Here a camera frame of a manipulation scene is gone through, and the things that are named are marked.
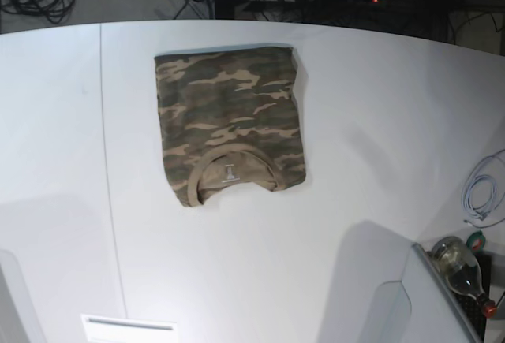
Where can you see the green tape roll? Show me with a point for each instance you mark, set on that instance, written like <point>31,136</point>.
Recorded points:
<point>476,241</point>

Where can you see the camouflage t-shirt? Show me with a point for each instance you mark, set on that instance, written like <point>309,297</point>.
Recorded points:
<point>228,118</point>

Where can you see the clear plastic bottle red cap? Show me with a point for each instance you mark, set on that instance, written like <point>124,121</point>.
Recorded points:
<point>462,272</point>

